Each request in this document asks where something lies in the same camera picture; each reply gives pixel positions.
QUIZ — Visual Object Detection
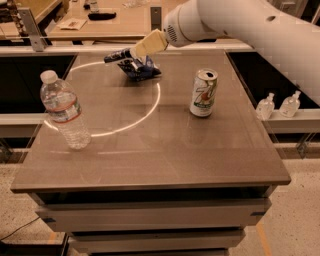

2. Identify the cabinet drawer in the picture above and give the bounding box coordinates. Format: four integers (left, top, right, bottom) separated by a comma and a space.
36, 198, 271, 232
69, 230, 245, 254

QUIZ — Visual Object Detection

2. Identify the lower cabinet drawer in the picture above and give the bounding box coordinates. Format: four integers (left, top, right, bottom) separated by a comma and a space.
69, 230, 245, 254

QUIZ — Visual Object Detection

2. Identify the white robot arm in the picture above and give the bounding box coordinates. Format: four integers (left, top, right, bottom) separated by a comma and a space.
133, 0, 320, 103

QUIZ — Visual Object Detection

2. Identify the metal bracket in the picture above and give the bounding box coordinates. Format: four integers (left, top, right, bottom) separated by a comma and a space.
150, 7, 162, 30
18, 7, 47, 52

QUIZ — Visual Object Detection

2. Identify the clear sanitizer bottle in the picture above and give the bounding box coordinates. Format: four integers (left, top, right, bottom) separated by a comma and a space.
279, 91, 301, 118
256, 93, 275, 120

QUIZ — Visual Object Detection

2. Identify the black floor cable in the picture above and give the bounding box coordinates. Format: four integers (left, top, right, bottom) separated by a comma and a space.
0, 216, 41, 242

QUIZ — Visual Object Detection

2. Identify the blue chip bag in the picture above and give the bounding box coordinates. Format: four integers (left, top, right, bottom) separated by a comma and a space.
104, 48, 161, 82

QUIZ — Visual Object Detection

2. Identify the green white soda can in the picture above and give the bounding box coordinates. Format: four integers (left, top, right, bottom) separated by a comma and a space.
189, 68, 218, 117

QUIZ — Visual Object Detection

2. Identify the black object on desk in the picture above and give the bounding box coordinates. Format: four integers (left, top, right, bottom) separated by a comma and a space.
88, 12, 117, 21

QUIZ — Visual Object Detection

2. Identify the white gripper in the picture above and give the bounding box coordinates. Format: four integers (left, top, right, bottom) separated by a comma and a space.
129, 0, 214, 58

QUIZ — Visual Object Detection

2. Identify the clear plastic water bottle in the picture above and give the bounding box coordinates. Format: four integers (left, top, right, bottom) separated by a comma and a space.
40, 70, 91, 150

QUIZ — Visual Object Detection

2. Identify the upper cabinet drawer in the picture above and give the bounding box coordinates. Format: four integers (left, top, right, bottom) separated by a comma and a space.
36, 198, 271, 232

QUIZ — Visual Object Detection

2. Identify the left metal bracket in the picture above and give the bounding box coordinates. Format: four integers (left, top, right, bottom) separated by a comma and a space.
18, 7, 47, 52

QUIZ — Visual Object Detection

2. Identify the clear sanitizer bottle left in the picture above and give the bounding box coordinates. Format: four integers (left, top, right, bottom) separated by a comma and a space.
256, 93, 275, 120

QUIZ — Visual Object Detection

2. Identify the middle metal bracket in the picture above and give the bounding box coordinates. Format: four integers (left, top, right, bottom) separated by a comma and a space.
150, 7, 162, 30

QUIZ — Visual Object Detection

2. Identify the clear sanitizer bottle right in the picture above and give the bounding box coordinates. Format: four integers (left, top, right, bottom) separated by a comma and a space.
279, 91, 301, 118

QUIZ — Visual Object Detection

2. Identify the brown paper envelope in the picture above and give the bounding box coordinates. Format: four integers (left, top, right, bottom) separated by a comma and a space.
58, 18, 86, 30

